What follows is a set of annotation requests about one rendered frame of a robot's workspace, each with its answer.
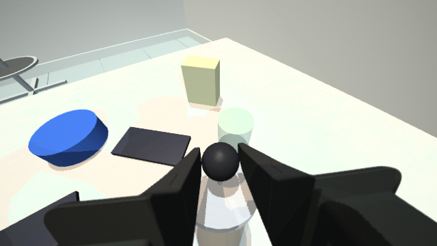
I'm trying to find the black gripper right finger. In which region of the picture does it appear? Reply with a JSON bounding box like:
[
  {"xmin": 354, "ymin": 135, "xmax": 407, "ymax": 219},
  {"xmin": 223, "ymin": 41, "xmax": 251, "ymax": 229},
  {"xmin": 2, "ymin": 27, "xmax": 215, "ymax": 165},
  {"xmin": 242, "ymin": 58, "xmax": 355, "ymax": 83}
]
[{"xmin": 238, "ymin": 143, "xmax": 402, "ymax": 246}]

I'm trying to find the blue short cylinder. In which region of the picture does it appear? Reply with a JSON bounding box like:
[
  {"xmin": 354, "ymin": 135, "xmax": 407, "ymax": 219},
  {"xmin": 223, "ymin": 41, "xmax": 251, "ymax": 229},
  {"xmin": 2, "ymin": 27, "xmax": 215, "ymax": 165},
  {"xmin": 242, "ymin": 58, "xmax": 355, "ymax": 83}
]
[{"xmin": 28, "ymin": 109, "xmax": 109, "ymax": 167}]

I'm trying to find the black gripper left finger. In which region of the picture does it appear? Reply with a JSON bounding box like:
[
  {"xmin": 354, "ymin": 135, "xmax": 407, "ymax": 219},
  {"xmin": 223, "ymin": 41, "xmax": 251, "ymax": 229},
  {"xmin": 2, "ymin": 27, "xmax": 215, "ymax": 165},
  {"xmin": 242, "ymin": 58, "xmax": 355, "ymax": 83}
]
[{"xmin": 43, "ymin": 147, "xmax": 201, "ymax": 246}]

